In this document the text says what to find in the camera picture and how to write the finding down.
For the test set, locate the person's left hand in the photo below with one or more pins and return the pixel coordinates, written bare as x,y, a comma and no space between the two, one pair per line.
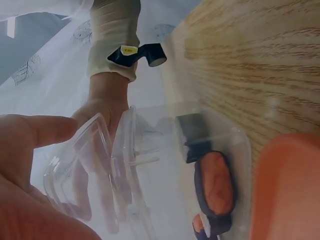
17,190

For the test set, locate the person's right hand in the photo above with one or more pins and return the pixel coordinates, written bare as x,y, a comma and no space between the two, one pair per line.
107,100

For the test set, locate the person's right fingers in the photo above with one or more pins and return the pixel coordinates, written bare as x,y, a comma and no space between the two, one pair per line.
82,185

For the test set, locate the clear plastic clamshell box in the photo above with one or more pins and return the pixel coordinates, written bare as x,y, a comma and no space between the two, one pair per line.
140,155

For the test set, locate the person's right forearm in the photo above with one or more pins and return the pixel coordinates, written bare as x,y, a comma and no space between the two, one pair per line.
112,27

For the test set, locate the salmon nigiri sushi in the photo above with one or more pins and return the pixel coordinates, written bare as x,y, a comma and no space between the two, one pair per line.
216,182
205,226

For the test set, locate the black wrist band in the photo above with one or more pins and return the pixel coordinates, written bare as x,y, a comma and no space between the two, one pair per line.
125,56

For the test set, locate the orange plastic object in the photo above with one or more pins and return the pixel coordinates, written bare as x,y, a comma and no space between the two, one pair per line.
287,190

